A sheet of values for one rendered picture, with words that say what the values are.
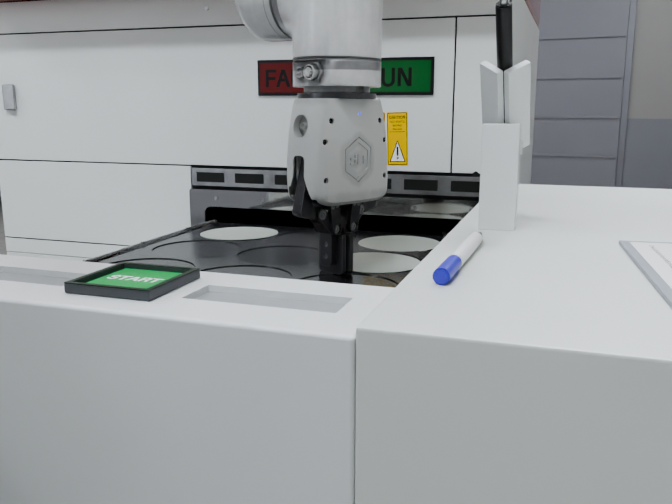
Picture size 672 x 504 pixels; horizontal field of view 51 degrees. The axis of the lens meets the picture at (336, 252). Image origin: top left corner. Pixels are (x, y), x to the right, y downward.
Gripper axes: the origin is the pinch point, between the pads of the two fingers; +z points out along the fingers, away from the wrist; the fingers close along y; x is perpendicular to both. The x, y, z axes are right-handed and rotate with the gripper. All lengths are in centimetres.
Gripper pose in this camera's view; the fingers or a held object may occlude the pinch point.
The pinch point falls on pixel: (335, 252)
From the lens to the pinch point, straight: 69.7
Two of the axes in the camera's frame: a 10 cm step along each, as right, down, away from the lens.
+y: 6.9, -1.4, 7.1
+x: -7.2, -1.4, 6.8
